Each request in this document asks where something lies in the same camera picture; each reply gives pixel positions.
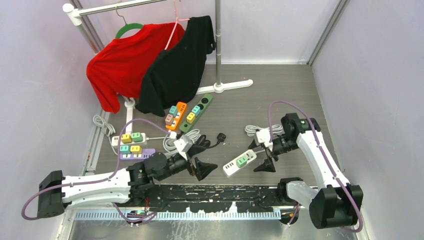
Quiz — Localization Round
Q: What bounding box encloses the white cable by wall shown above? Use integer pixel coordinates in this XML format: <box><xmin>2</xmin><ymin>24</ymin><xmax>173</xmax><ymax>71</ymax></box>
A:
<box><xmin>92</xmin><ymin>114</ymin><xmax>116</xmax><ymax>137</ymax></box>

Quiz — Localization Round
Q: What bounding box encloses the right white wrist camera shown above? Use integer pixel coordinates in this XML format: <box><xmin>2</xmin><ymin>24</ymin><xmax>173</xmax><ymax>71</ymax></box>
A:
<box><xmin>253</xmin><ymin>128</ymin><xmax>273</xmax><ymax>151</ymax></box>

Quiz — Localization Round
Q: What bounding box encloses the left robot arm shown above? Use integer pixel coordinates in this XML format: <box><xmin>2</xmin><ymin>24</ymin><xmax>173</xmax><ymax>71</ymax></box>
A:
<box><xmin>36</xmin><ymin>152</ymin><xmax>218</xmax><ymax>219</ymax></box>

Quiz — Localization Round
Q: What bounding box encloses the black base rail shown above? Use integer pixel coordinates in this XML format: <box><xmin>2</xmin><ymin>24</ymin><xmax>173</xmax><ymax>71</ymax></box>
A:
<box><xmin>114</xmin><ymin>183</ymin><xmax>312</xmax><ymax>215</ymax></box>

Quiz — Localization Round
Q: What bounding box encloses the teal adapter on purple strip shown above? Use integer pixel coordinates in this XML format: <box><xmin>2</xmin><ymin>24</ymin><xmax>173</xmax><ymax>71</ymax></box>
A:
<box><xmin>119</xmin><ymin>145</ymin><xmax>131</xmax><ymax>155</ymax></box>

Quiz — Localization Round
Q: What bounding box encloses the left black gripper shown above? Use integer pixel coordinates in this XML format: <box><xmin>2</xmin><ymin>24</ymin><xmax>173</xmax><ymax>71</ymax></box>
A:
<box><xmin>156</xmin><ymin>143</ymin><xmax>217</xmax><ymax>182</ymax></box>

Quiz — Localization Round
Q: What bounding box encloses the yellow adapter on purple strip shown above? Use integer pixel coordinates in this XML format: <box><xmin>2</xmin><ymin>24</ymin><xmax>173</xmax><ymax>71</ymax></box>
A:
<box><xmin>130</xmin><ymin>145</ymin><xmax>143</xmax><ymax>155</ymax></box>

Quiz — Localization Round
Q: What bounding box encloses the black t-shirt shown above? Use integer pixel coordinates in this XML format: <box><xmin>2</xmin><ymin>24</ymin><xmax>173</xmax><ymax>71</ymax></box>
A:
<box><xmin>135</xmin><ymin>15</ymin><xmax>216</xmax><ymax>117</ymax></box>

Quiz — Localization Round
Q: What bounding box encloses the teal adapter on orange strip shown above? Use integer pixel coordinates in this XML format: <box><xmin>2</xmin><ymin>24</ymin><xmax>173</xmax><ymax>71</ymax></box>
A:
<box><xmin>169</xmin><ymin>105</ymin><xmax>179</xmax><ymax>117</ymax></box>

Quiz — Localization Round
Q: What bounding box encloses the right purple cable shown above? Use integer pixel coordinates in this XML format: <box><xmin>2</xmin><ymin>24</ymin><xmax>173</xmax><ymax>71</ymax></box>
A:
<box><xmin>267</xmin><ymin>100</ymin><xmax>364</xmax><ymax>233</ymax></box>

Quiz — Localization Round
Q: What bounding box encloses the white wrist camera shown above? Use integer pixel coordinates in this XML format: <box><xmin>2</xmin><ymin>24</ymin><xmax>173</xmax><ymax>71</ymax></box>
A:
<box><xmin>253</xmin><ymin>128</ymin><xmax>273</xmax><ymax>151</ymax></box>
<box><xmin>173</xmin><ymin>135</ymin><xmax>194</xmax><ymax>160</ymax></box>

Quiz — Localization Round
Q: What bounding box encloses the purple cable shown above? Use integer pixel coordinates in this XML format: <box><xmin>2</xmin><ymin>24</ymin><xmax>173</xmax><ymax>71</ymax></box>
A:
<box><xmin>267</xmin><ymin>100</ymin><xmax>364</xmax><ymax>233</ymax></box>
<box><xmin>21</xmin><ymin>118</ymin><xmax>177</xmax><ymax>226</ymax></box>

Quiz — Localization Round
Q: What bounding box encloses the green power strip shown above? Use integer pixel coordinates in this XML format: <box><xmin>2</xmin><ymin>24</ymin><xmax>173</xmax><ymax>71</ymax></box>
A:
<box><xmin>179</xmin><ymin>93</ymin><xmax>213</xmax><ymax>133</ymax></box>

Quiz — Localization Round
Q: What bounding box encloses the orange power strip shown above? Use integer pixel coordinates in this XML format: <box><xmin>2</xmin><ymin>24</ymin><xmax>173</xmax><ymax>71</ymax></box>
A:
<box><xmin>165</xmin><ymin>101</ymin><xmax>187</xmax><ymax>131</ymax></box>

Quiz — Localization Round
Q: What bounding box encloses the green adapter on white strip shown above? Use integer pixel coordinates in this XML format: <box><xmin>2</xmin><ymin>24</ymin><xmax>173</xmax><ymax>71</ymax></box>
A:
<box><xmin>130</xmin><ymin>132</ymin><xmax>144</xmax><ymax>143</ymax></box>

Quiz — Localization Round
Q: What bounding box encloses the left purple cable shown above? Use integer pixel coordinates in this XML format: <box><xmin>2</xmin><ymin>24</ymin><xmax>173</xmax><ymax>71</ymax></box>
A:
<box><xmin>21</xmin><ymin>118</ymin><xmax>177</xmax><ymax>226</ymax></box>

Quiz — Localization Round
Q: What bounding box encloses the brown plug adapter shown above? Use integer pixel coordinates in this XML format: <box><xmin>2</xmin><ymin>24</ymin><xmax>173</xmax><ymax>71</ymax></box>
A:
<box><xmin>165</xmin><ymin>114</ymin><xmax>175</xmax><ymax>126</ymax></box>

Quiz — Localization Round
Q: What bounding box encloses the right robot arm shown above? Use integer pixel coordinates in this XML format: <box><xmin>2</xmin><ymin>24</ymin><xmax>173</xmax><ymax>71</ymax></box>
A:
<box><xmin>249</xmin><ymin>113</ymin><xmax>364</xmax><ymax>231</ymax></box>

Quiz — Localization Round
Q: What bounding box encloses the purple power strip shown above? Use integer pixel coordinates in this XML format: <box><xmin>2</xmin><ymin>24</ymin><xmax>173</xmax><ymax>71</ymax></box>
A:
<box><xmin>119</xmin><ymin>148</ymin><xmax>156</xmax><ymax>162</ymax></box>

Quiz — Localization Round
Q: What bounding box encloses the white clothes rack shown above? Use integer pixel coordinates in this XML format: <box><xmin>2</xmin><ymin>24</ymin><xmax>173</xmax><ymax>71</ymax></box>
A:
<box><xmin>62</xmin><ymin>0</ymin><xmax>254</xmax><ymax>135</ymax></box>

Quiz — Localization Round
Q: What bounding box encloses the teal plug adapter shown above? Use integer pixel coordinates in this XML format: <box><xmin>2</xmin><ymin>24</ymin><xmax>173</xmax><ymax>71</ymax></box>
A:
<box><xmin>191</xmin><ymin>105</ymin><xmax>202</xmax><ymax>117</ymax></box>

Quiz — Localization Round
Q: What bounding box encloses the grey coiled cable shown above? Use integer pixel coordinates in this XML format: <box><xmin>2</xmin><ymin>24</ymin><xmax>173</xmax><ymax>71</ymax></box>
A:
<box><xmin>162</xmin><ymin>128</ymin><xmax>202</xmax><ymax>158</ymax></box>

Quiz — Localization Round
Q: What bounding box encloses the pink clothes hanger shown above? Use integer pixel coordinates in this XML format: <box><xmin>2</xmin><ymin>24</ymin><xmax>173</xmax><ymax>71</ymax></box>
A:
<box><xmin>164</xmin><ymin>0</ymin><xmax>190</xmax><ymax>50</ymax></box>

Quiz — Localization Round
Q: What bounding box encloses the white power strip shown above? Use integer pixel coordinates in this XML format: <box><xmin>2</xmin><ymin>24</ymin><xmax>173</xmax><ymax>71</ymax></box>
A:
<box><xmin>111</xmin><ymin>132</ymin><xmax>147</xmax><ymax>147</ymax></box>
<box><xmin>222</xmin><ymin>149</ymin><xmax>257</xmax><ymax>178</ymax></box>

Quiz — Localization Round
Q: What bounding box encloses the green plug adapter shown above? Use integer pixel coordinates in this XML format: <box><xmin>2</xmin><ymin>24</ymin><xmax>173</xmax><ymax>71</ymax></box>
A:
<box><xmin>236</xmin><ymin>156</ymin><xmax>249</xmax><ymax>168</ymax></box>

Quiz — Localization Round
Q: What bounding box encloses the red t-shirt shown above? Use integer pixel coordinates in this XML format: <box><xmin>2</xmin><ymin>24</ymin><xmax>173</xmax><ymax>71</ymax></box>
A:
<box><xmin>86</xmin><ymin>22</ymin><xmax>185</xmax><ymax>114</ymax></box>

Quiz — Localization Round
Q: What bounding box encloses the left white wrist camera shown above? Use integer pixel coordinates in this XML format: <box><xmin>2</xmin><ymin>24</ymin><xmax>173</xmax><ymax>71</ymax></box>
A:
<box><xmin>173</xmin><ymin>135</ymin><xmax>194</xmax><ymax>160</ymax></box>

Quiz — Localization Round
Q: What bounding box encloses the yellow adapter on white strip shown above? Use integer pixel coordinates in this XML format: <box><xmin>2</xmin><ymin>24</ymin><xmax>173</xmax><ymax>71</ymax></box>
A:
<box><xmin>120</xmin><ymin>133</ymin><xmax>133</xmax><ymax>144</ymax></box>

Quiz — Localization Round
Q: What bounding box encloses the green clothes hanger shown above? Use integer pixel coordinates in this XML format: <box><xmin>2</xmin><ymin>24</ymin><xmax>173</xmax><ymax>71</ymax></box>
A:
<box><xmin>115</xmin><ymin>1</ymin><xmax>144</xmax><ymax>39</ymax></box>

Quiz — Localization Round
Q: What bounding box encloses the yellow plug adapter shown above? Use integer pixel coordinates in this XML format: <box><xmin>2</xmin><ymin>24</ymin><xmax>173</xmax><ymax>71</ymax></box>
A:
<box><xmin>186</xmin><ymin>112</ymin><xmax>196</xmax><ymax>124</ymax></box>

